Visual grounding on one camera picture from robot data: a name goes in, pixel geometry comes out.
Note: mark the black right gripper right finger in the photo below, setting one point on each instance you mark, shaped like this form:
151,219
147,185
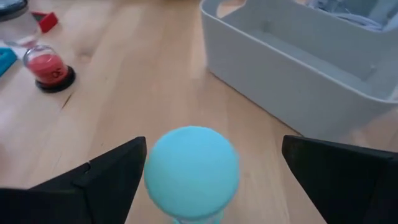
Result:
357,186

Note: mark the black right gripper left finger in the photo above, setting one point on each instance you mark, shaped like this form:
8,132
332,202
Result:
77,202

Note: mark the teal capped hourglass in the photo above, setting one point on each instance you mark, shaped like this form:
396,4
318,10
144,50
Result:
191,171

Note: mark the red sand hourglass black caps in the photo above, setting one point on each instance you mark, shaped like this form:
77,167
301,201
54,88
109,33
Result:
48,70

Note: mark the white plastic storage bin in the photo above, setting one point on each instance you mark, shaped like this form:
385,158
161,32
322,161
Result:
280,77

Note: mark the small teal packet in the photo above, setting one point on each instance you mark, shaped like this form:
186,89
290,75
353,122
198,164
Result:
6,60

